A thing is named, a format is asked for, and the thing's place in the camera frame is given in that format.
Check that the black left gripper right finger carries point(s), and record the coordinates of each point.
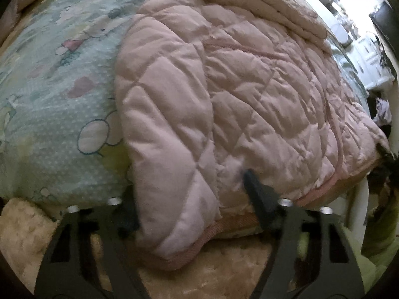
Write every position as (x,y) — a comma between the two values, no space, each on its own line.
(311,256)

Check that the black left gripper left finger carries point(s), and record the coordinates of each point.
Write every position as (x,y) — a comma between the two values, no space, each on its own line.
(69,269)

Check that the pink quilted jacket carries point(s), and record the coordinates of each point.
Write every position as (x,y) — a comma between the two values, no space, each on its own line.
(207,89)

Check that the beige fluffy rug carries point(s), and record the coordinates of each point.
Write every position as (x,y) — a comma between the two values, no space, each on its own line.
(223,268)

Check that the light blue cartoon blanket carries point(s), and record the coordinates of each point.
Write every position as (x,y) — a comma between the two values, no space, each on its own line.
(61,136)

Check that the white drawer cabinet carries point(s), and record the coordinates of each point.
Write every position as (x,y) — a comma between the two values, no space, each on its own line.
(366,55)

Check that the white dressing table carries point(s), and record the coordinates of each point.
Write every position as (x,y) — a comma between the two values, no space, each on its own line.
(324,10)

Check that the black wall television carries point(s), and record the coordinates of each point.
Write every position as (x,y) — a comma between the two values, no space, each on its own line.
(386,21)

